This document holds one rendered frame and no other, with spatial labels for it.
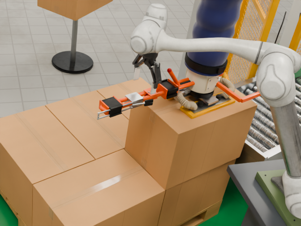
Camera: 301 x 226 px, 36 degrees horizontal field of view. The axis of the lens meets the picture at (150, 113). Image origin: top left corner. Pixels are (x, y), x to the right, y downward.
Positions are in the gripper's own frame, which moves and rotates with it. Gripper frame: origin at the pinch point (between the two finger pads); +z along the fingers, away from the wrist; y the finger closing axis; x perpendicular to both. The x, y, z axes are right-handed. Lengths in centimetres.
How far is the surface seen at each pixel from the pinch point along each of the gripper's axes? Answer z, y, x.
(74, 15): 48, 166, -63
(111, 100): 5.3, 2.1, 17.3
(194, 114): 18.6, -12.6, -27.4
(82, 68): 112, 179, -84
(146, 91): 6.2, 1.7, -3.5
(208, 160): 50, -21, -40
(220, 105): 19, -13, -46
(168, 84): 5.9, 1.2, -18.0
